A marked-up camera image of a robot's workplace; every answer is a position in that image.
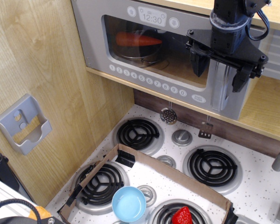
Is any brown cardboard frame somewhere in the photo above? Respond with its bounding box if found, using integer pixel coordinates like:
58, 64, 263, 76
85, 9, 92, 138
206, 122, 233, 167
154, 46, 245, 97
57, 144, 238, 224

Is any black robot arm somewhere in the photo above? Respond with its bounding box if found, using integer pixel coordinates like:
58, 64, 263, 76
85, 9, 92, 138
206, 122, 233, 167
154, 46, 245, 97
186, 0, 271, 92

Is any black braided cable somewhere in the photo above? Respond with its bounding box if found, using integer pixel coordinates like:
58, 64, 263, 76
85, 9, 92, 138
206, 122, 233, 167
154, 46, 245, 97
0, 198, 42, 224

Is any hanging small spatula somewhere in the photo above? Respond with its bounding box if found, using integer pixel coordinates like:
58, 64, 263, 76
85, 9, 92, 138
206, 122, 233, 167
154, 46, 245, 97
198, 115, 213, 139

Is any back left stove burner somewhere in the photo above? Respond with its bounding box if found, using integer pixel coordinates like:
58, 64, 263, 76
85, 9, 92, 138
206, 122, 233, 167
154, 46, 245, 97
112, 118, 165, 156

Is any front right stove burner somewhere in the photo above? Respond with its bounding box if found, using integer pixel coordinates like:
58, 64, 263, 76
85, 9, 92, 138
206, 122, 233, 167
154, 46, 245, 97
147, 199, 212, 224

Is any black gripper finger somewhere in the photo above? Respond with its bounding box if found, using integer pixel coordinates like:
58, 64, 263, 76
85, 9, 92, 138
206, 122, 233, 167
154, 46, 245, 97
232, 66, 264, 92
190, 45, 210, 77

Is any back right stove burner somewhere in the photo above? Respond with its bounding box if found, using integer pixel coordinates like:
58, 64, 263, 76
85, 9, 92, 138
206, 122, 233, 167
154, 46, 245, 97
182, 145, 243, 196

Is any red toy strawberry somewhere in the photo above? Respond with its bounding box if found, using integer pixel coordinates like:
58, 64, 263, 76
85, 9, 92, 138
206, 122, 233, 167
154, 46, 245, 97
171, 206, 193, 224

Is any orange toy food piece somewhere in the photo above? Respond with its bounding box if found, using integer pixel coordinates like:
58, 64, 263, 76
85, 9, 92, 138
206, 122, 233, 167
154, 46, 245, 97
28, 206, 52, 220

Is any steel cooking pot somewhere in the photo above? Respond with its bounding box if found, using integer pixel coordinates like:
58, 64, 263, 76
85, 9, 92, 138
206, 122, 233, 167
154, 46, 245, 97
113, 29, 163, 67

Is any grey stove knob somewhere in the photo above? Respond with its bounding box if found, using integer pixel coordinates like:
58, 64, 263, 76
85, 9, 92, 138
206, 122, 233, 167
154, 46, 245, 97
171, 130, 193, 147

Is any grey wall holder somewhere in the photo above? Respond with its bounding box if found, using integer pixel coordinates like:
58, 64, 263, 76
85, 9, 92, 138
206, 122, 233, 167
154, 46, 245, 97
0, 94, 52, 155

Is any grey toy microwave door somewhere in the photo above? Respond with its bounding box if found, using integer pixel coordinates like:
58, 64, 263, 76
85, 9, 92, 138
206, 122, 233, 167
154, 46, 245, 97
71, 0, 265, 121

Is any stove burner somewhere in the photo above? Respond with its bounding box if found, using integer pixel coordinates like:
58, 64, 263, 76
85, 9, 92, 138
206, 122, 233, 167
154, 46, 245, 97
182, 145, 243, 196
147, 199, 212, 224
76, 161, 130, 215
112, 118, 165, 156

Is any small middle stove ring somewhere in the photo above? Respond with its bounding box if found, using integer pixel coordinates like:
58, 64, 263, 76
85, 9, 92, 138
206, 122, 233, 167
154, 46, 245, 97
156, 155, 177, 169

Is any small stove ring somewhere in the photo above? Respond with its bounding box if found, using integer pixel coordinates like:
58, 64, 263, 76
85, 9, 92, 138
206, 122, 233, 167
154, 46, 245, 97
136, 185, 157, 207
156, 155, 177, 169

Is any small front stove ring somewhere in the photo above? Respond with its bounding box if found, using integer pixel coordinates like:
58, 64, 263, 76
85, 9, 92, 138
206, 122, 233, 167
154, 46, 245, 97
136, 185, 157, 207

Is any orange toy carrot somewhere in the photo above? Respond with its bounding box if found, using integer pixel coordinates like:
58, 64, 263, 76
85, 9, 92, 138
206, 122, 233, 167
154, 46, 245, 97
115, 32, 162, 47

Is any front left stove burner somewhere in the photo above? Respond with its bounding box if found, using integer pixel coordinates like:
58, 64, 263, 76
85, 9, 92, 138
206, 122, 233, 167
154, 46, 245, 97
76, 161, 130, 215

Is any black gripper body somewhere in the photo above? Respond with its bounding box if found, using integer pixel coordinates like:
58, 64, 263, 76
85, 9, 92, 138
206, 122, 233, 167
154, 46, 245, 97
186, 22, 268, 69

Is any hanging metal strainer spoon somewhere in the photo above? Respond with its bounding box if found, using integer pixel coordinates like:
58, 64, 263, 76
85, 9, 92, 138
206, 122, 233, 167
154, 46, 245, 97
160, 101, 177, 125

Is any wooden shelf unit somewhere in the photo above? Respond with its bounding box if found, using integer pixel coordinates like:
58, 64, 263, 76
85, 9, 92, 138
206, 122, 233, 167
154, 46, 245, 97
86, 0, 280, 141

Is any light blue bowl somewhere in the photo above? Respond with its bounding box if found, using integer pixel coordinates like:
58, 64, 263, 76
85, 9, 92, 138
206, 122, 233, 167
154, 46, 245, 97
112, 186, 147, 223

